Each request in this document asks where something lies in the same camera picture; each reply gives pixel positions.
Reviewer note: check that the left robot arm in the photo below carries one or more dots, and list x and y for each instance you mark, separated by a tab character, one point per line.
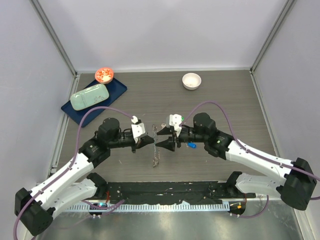
75	181

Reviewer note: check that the dark blue tray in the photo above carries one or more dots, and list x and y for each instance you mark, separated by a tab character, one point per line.
115	89

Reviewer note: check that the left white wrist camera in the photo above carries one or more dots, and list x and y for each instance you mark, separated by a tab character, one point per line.
138	129

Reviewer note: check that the red patterned bowl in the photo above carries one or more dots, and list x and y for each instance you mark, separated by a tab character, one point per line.
104	75

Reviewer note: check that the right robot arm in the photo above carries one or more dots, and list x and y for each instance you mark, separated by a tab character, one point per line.
291	181

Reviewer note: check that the white ceramic bowl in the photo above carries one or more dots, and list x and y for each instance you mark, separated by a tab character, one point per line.
191	81

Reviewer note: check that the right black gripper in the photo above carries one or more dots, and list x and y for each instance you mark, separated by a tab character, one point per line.
169	144

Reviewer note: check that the blue tagged key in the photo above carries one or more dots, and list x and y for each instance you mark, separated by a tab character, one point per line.
192	145

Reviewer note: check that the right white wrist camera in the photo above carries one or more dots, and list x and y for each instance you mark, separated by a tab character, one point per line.
174	123

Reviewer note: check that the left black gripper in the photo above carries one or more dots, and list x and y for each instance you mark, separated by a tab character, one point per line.
143	141

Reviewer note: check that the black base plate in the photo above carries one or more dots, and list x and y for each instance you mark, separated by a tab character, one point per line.
172	192

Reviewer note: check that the large keyring with blue handle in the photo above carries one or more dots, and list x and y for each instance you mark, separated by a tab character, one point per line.
156	157

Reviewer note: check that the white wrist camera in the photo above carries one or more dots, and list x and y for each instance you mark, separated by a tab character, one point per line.
174	123
138	129

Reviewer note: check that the pale green oblong dish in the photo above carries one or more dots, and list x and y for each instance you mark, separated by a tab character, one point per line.
89	96

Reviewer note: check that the white slotted cable duct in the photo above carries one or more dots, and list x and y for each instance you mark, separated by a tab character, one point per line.
146	208

